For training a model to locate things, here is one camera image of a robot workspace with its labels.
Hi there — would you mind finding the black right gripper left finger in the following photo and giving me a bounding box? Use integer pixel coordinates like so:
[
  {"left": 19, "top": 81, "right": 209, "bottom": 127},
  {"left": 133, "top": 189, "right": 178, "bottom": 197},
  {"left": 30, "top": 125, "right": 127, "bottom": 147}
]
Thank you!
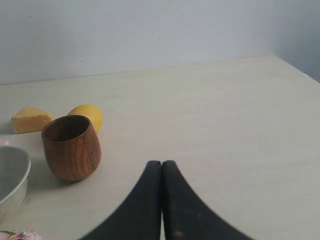
[{"left": 82, "top": 160, "right": 162, "bottom": 240}]

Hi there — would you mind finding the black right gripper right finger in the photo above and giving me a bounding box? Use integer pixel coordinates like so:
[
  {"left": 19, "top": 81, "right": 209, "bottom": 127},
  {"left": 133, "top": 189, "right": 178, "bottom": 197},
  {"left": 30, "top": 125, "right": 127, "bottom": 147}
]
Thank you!
[{"left": 162, "top": 160, "right": 251, "bottom": 240}]

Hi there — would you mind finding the brown wooden cup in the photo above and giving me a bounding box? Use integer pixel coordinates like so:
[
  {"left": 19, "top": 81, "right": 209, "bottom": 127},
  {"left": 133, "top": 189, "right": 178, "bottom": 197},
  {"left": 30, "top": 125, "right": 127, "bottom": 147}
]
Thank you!
[{"left": 41, "top": 115, "right": 102, "bottom": 182}]

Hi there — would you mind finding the pink strawberry cupcake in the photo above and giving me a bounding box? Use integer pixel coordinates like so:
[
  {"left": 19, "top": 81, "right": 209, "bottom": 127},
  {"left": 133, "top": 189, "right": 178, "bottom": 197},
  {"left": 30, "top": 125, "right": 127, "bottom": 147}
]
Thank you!
[{"left": 0, "top": 229, "right": 44, "bottom": 240}]

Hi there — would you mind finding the yellow lemon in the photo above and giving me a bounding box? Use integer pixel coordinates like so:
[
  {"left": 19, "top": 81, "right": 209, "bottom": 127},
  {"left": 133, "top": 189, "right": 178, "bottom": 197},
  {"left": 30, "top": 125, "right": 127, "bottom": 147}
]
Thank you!
[{"left": 67, "top": 104, "right": 103, "bottom": 133}]

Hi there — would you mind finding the white ceramic bowl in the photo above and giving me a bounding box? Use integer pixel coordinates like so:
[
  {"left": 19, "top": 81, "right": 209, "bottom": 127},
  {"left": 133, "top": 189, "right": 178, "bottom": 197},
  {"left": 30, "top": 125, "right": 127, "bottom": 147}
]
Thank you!
[{"left": 0, "top": 145, "right": 31, "bottom": 223}]

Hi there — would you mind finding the yellow cheese wedge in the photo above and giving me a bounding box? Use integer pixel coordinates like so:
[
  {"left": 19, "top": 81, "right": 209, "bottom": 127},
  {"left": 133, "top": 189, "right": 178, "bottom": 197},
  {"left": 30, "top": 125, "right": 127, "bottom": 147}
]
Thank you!
[{"left": 11, "top": 106, "right": 53, "bottom": 134}]

